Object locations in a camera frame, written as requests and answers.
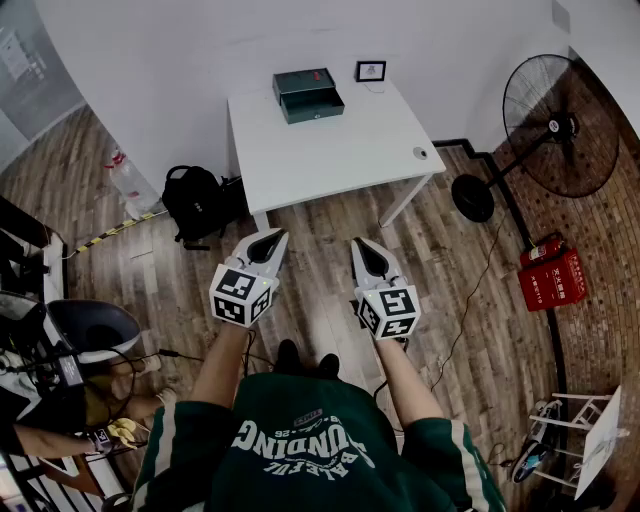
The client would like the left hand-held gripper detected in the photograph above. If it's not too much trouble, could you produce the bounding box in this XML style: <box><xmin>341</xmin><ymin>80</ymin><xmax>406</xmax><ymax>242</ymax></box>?
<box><xmin>208</xmin><ymin>228</ymin><xmax>291</xmax><ymax>329</ymax></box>

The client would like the person's right black shoe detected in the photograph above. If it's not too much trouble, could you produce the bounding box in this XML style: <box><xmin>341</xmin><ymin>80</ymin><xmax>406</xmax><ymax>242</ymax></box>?
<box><xmin>314</xmin><ymin>352</ymin><xmax>342</xmax><ymax>381</ymax></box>

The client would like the black standing fan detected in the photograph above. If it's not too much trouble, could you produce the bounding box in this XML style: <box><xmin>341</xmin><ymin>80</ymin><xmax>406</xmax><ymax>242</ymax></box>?
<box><xmin>450</xmin><ymin>53</ymin><xmax>621</xmax><ymax>224</ymax></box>

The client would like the pair of sneakers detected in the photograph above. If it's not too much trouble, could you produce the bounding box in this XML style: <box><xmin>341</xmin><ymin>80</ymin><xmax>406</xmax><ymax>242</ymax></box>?
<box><xmin>510</xmin><ymin>399</ymin><xmax>564</xmax><ymax>484</ymax></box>

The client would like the clear plastic water bottle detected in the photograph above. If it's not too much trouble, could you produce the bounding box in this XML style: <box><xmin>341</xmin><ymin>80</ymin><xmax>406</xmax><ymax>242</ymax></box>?
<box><xmin>103</xmin><ymin>147</ymin><xmax>162</xmax><ymax>220</ymax></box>

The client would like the yellow black striped tape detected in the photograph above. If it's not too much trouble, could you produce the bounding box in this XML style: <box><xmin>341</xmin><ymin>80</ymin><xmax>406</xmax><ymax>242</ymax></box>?
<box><xmin>73</xmin><ymin>209</ymin><xmax>169</xmax><ymax>254</ymax></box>

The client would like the grey round padded device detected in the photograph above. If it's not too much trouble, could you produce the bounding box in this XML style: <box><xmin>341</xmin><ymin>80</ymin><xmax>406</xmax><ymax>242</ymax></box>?
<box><xmin>47</xmin><ymin>298</ymin><xmax>143</xmax><ymax>365</ymax></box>

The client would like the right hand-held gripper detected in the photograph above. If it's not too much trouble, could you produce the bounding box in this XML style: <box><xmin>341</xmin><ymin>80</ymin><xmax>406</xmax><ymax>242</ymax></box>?
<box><xmin>350</xmin><ymin>237</ymin><xmax>423</xmax><ymax>342</ymax></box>

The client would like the red fire extinguisher box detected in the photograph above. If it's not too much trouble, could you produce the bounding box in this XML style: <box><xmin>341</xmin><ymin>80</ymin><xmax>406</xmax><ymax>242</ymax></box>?
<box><xmin>517</xmin><ymin>248</ymin><xmax>589</xmax><ymax>313</ymax></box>

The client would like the person's black shoe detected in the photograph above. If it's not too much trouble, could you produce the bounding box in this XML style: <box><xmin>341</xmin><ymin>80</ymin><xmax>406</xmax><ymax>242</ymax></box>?
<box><xmin>273</xmin><ymin>338</ymin><xmax>304</xmax><ymax>376</ymax></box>
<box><xmin>314</xmin><ymin>352</ymin><xmax>342</xmax><ymax>381</ymax></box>

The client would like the black floor cable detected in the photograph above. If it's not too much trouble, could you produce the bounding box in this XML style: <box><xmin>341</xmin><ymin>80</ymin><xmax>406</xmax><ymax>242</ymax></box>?
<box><xmin>429</xmin><ymin>214</ymin><xmax>509</xmax><ymax>394</ymax></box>

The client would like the dark green box tray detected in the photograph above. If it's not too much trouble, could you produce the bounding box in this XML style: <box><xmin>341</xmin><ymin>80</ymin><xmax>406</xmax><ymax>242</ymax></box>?
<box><xmin>279</xmin><ymin>87</ymin><xmax>347</xmax><ymax>126</ymax></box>

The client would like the red fire extinguisher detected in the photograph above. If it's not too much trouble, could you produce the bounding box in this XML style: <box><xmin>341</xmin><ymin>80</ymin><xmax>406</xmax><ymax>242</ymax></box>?
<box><xmin>519</xmin><ymin>232</ymin><xmax>567</xmax><ymax>269</ymax></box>

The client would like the white table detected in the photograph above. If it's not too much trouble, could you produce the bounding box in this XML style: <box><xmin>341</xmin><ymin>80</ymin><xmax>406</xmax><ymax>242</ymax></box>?
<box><xmin>226</xmin><ymin>74</ymin><xmax>447</xmax><ymax>232</ymax></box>

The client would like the person's right forearm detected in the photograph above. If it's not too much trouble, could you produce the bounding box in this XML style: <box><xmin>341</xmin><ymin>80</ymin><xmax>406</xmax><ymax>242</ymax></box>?
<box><xmin>372</xmin><ymin>337</ymin><xmax>446</xmax><ymax>431</ymax></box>

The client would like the black picture frame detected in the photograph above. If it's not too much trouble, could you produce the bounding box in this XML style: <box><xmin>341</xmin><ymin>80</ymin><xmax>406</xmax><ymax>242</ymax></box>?
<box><xmin>355</xmin><ymin>60</ymin><xmax>388</xmax><ymax>83</ymax></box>

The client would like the person's left forearm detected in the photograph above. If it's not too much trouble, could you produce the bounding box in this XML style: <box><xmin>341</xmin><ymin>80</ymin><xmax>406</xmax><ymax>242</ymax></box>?
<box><xmin>189</xmin><ymin>319</ymin><xmax>251</xmax><ymax>409</ymax></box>

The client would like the white wooden rack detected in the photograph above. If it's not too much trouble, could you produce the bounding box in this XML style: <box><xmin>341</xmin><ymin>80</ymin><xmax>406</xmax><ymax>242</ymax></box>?
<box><xmin>528</xmin><ymin>384</ymin><xmax>629</xmax><ymax>501</ymax></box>

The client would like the grey glass door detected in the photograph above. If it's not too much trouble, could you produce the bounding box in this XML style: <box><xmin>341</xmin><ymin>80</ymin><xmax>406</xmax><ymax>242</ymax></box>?
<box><xmin>0</xmin><ymin>0</ymin><xmax>87</xmax><ymax>149</ymax></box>

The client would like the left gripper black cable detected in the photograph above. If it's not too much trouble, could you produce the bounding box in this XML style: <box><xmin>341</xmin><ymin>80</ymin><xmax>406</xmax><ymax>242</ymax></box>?
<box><xmin>242</xmin><ymin>328</ymin><xmax>274</xmax><ymax>374</ymax></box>

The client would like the person's left black shoe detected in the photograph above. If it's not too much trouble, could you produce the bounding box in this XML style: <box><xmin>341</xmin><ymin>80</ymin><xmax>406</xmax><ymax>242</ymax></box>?
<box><xmin>273</xmin><ymin>338</ymin><xmax>304</xmax><ymax>376</ymax></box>

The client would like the black power adapter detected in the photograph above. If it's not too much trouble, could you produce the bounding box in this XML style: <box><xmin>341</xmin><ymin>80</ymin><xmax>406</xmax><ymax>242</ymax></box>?
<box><xmin>53</xmin><ymin>353</ymin><xmax>85</xmax><ymax>387</ymax></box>

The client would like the person's green printed shirt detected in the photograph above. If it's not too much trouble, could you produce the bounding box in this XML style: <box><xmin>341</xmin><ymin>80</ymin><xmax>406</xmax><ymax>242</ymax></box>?
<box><xmin>130</xmin><ymin>372</ymin><xmax>509</xmax><ymax>512</ymax></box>

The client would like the black backpack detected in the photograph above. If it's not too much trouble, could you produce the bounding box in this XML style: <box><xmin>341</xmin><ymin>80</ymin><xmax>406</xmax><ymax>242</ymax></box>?
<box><xmin>161</xmin><ymin>164</ymin><xmax>247</xmax><ymax>252</ymax></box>

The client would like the black white metal rack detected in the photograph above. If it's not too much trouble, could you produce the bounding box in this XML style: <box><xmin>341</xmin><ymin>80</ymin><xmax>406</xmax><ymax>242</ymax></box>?
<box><xmin>0</xmin><ymin>195</ymin><xmax>69</xmax><ymax>301</ymax></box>

